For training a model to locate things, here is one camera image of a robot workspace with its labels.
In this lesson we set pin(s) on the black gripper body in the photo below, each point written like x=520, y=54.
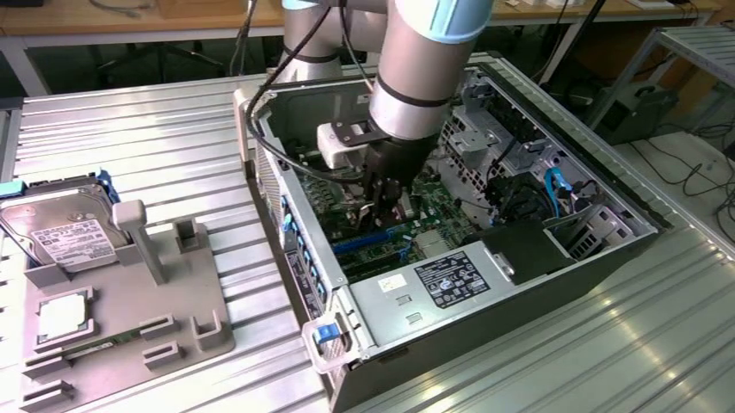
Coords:
x=402, y=159

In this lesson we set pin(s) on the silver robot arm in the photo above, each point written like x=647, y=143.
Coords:
x=414, y=64

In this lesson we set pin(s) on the green motherboard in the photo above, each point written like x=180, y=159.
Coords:
x=442, y=206

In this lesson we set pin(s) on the blue expansion slot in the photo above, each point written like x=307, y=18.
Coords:
x=362, y=243

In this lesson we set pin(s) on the silver drive cage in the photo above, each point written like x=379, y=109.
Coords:
x=476, y=150

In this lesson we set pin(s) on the silver chipset heat sink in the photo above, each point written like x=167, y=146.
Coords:
x=435, y=243

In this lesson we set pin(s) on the blue slot latch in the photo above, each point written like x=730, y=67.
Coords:
x=287, y=225
x=312, y=273
x=320, y=292
x=304, y=256
x=286, y=203

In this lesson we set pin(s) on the grey power supply unit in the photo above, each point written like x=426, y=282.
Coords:
x=402, y=310

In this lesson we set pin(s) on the black fan shroud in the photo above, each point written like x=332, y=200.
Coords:
x=528, y=254

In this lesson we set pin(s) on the blue case release latch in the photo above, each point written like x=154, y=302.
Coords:
x=324, y=334

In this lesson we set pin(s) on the open black PC case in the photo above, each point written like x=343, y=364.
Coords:
x=574, y=301

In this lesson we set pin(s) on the black box device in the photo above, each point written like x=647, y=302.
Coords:
x=638, y=112

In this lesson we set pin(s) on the grey plastic parts rack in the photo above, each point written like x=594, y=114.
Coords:
x=143, y=310

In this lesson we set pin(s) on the hard disk with blue carrier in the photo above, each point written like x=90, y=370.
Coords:
x=63, y=232

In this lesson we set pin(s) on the green RAM stick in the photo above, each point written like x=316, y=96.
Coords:
x=103, y=343

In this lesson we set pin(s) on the silver CPU chip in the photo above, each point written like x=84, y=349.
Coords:
x=60, y=316

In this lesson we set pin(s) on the wooden desk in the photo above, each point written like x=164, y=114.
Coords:
x=86, y=21

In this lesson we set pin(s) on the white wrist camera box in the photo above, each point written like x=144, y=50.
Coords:
x=339, y=148

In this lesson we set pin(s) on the metal shelf frame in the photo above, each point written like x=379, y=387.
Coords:
x=700, y=47

